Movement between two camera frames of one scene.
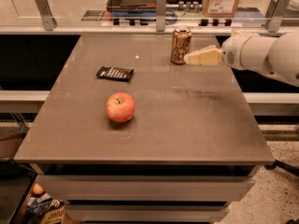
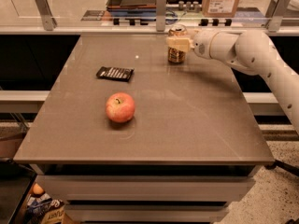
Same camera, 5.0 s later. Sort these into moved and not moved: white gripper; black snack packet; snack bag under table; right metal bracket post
Moved: white gripper
Not moved: right metal bracket post; snack bag under table; black snack packet
